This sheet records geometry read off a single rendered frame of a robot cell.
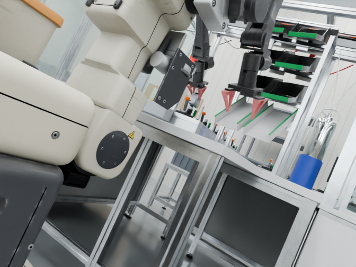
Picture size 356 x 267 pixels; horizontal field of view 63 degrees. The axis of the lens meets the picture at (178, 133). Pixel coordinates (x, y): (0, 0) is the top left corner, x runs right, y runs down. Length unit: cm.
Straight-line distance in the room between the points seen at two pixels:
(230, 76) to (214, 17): 576
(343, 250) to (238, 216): 130
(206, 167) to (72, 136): 46
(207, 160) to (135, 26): 41
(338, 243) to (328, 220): 12
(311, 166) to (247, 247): 116
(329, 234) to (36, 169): 163
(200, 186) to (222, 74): 582
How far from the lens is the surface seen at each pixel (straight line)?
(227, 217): 299
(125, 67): 77
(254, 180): 117
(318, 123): 222
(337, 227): 187
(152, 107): 140
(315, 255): 188
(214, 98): 641
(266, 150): 565
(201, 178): 83
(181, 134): 88
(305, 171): 213
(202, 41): 148
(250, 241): 295
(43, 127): 45
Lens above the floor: 79
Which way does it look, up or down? 3 degrees up
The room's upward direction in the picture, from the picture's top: 25 degrees clockwise
